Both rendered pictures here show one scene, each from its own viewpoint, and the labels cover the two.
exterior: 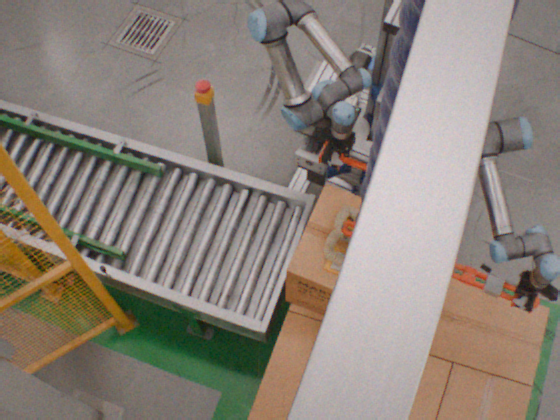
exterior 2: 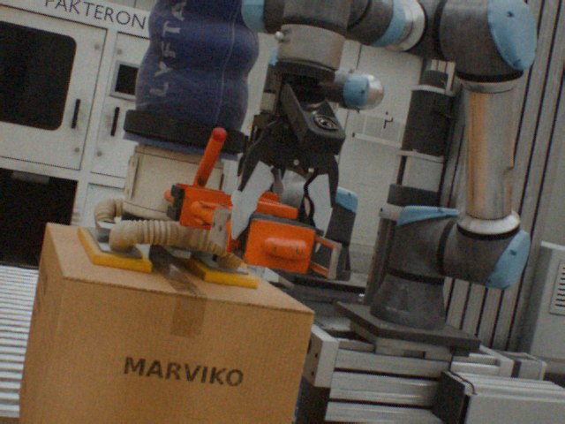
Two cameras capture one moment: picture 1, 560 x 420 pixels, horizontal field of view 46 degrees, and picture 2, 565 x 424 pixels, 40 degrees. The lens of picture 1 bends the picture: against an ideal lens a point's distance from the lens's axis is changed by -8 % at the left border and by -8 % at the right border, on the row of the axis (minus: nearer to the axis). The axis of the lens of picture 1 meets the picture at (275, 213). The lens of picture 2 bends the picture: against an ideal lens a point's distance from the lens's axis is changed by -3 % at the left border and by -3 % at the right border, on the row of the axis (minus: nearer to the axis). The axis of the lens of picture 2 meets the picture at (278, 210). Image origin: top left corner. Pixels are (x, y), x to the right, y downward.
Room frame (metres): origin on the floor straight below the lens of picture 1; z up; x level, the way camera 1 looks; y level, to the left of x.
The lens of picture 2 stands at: (0.05, -1.57, 1.29)
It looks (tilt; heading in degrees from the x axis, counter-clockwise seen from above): 3 degrees down; 45
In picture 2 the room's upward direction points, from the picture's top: 11 degrees clockwise
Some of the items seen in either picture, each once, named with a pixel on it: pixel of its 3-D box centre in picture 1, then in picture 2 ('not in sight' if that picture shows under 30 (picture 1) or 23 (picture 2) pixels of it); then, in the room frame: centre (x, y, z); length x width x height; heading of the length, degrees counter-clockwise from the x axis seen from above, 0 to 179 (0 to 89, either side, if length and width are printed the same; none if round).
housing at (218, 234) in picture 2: (493, 286); (240, 230); (0.74, -0.81, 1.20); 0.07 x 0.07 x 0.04; 65
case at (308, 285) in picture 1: (371, 270); (141, 362); (0.94, -0.39, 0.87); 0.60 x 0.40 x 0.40; 65
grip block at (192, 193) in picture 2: not in sight; (203, 208); (0.83, -0.62, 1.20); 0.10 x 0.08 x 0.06; 155
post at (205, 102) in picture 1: (212, 143); not in sight; (1.76, 0.31, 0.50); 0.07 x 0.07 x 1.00; 69
